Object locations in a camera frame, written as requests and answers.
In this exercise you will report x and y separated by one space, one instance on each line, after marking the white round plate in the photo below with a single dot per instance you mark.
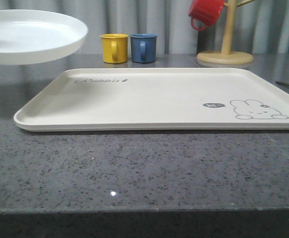
35 36

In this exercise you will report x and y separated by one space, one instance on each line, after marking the cream rabbit serving tray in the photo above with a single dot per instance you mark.
156 98

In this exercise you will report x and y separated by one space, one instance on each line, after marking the blue mug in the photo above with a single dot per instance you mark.
143 48

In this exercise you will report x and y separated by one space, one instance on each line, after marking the yellow mug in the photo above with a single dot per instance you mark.
115 48

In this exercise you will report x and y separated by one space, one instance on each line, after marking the wooden mug tree stand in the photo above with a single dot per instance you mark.
226 55

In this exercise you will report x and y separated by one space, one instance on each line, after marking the red mug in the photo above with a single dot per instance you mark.
206 11

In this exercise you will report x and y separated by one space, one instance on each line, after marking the grey curtain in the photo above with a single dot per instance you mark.
261 26

